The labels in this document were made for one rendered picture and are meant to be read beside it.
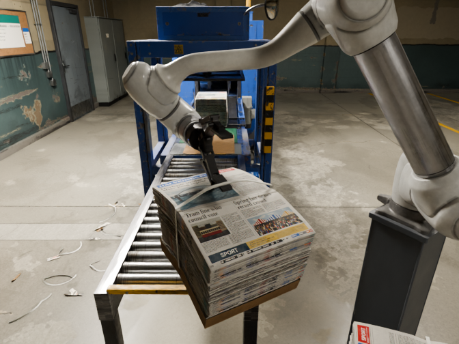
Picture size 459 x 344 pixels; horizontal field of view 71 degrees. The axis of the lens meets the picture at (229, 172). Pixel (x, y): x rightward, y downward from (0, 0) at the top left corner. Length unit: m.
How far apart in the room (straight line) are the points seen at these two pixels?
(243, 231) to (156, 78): 0.49
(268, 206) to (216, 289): 0.25
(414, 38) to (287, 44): 9.95
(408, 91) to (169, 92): 0.61
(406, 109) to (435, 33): 10.26
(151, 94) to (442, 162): 0.79
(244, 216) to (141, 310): 1.56
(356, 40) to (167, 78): 0.50
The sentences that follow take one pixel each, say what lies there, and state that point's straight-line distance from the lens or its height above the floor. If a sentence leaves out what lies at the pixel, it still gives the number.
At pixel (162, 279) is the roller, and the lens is 1.22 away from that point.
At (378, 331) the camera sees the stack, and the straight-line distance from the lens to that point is 1.09.
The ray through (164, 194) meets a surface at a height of 1.19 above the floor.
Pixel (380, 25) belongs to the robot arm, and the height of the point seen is 1.61.
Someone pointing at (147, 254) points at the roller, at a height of 0.80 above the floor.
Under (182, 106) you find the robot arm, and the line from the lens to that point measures 1.02.
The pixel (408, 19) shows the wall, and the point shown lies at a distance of 10.76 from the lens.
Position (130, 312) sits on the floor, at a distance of 2.27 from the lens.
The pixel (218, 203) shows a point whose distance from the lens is 0.83.
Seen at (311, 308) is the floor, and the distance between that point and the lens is 2.27.
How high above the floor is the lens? 1.59
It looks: 23 degrees down
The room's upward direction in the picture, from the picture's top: straight up
